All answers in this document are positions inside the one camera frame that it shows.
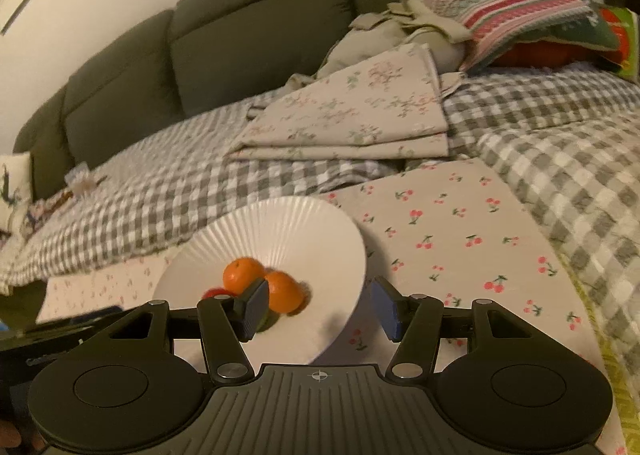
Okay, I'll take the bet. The left hand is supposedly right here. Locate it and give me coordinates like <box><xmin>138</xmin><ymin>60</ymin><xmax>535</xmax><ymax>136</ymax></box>
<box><xmin>0</xmin><ymin>420</ymin><xmax>46</xmax><ymax>452</ymax></box>

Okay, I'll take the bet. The red tomato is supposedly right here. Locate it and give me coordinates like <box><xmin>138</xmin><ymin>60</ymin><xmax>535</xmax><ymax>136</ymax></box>
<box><xmin>202</xmin><ymin>287</ymin><xmax>236</xmax><ymax>300</ymax></box>

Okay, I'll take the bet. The small green lime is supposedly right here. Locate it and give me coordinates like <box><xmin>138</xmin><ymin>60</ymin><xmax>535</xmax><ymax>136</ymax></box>
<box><xmin>256</xmin><ymin>310</ymin><xmax>280</xmax><ymax>334</ymax></box>

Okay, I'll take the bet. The orange mandarin back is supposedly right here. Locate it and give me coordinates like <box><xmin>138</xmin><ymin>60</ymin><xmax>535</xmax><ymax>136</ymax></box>
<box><xmin>222</xmin><ymin>257</ymin><xmax>266</xmax><ymax>295</ymax></box>

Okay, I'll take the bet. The orange mandarin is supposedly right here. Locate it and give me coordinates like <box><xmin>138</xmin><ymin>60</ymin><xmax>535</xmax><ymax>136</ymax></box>
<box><xmin>222</xmin><ymin>257</ymin><xmax>266</xmax><ymax>295</ymax></box>
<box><xmin>265</xmin><ymin>271</ymin><xmax>305</xmax><ymax>314</ymax></box>

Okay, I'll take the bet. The orange mandarin right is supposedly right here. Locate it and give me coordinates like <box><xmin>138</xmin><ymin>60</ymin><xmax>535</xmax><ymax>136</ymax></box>
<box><xmin>265</xmin><ymin>271</ymin><xmax>305</xmax><ymax>314</ymax></box>

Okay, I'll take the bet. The white ribbed plate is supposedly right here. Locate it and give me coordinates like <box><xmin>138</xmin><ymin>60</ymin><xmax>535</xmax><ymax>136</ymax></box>
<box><xmin>153</xmin><ymin>196</ymin><xmax>367</xmax><ymax>367</ymax></box>

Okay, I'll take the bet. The floral cloth left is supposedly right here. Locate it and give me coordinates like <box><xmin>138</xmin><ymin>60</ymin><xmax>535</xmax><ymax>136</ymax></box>
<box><xmin>21</xmin><ymin>188</ymin><xmax>74</xmax><ymax>241</ymax></box>

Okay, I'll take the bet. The white embroidered pillow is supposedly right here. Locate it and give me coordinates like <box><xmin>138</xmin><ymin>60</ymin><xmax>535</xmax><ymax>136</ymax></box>
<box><xmin>0</xmin><ymin>152</ymin><xmax>32</xmax><ymax>234</ymax></box>

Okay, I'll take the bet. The clear plastic packet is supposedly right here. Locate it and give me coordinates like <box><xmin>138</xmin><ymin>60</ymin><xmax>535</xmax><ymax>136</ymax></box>
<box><xmin>64</xmin><ymin>162</ymin><xmax>107</xmax><ymax>198</ymax></box>

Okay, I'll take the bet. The folded floral cloth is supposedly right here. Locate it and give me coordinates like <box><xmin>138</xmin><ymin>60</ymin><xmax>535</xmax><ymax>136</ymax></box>
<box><xmin>228</xmin><ymin>44</ymin><xmax>463</xmax><ymax>160</ymax></box>

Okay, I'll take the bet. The grey checked blanket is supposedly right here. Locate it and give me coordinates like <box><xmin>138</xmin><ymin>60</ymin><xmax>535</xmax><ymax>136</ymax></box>
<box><xmin>1</xmin><ymin>65</ymin><xmax>639</xmax><ymax>355</ymax></box>

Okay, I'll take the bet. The red cushion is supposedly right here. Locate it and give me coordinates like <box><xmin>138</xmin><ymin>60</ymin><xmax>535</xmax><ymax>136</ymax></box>
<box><xmin>491</xmin><ymin>41</ymin><xmax>601</xmax><ymax>68</ymax></box>

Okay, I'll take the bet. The beige crumpled bag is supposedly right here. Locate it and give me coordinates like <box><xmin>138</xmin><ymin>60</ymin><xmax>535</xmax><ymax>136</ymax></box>
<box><xmin>283</xmin><ymin>0</ymin><xmax>473</xmax><ymax>93</ymax></box>

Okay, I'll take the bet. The dark green sofa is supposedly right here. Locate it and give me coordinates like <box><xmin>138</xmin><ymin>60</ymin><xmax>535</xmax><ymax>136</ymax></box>
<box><xmin>14</xmin><ymin>0</ymin><xmax>393</xmax><ymax>199</ymax></box>

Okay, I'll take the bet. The striped knitted pillow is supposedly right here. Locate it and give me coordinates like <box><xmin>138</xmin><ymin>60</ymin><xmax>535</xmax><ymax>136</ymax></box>
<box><xmin>419</xmin><ymin>0</ymin><xmax>618</xmax><ymax>72</ymax></box>

